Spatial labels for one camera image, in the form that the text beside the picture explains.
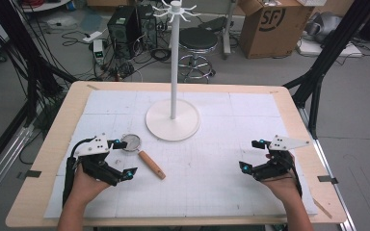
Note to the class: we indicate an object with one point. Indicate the white hook stand rack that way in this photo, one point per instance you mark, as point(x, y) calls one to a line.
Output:
point(173, 120)

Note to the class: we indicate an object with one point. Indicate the black round stool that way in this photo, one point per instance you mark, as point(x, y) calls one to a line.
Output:
point(198, 40)

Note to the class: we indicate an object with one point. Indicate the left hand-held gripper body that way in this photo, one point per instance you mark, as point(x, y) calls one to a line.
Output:
point(93, 162)

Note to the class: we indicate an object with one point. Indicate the grey metal stand post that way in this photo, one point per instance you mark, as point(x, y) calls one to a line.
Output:
point(228, 32)

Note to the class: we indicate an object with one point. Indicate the black tape piece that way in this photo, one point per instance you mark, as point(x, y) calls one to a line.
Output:
point(327, 179)
point(30, 174)

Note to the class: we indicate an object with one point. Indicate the grey bag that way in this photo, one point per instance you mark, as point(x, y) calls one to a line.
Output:
point(324, 25)

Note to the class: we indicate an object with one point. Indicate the brown cardboard box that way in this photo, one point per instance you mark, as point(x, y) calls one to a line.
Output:
point(269, 35)

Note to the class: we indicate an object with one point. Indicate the white gridded mat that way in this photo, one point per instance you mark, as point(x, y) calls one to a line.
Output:
point(205, 179)

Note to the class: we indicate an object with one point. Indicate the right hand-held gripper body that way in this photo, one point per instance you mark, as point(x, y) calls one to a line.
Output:
point(274, 168)

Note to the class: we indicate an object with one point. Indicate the brown tape strip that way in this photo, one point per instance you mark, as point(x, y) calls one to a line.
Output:
point(322, 209)

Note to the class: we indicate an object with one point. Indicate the black computer tower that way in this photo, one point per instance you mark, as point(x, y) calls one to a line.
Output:
point(148, 27)
point(122, 29)

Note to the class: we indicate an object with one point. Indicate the white device with green display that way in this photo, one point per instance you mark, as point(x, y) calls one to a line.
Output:
point(98, 49)

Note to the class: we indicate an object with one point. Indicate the white flat board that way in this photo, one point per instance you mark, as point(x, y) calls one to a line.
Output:
point(321, 49)

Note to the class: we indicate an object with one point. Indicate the person's left hand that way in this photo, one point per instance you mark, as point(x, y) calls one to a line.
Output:
point(86, 187)

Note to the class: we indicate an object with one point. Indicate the light wooden table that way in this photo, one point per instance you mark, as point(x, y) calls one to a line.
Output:
point(64, 128)

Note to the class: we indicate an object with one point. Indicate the white power strip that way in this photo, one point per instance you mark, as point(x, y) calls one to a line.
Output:
point(92, 37)

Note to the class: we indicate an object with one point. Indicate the person's right hand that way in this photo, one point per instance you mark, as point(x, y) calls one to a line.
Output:
point(284, 189)

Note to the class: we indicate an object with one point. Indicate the black metal frame stand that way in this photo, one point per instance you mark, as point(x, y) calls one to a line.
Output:
point(29, 57)
point(321, 64)

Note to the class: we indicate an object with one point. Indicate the aluminium rail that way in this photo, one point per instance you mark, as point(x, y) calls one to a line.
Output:
point(334, 179)
point(3, 170)

